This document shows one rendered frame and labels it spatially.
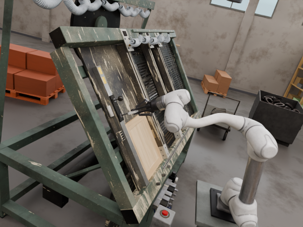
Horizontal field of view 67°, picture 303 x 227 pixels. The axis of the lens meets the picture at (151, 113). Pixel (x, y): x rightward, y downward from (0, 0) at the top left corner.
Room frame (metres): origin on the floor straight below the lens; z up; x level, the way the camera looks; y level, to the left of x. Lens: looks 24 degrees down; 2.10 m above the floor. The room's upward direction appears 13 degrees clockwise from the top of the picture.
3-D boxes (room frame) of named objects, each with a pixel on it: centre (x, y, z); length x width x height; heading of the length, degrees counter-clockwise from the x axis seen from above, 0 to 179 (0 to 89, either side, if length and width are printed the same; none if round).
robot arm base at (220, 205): (1.52, -0.79, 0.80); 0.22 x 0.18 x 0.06; 170
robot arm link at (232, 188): (1.49, -0.79, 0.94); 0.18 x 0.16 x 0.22; 7
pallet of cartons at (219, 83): (7.90, -1.91, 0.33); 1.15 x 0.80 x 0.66; 176
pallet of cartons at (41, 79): (4.40, 2.70, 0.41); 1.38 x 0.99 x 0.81; 85
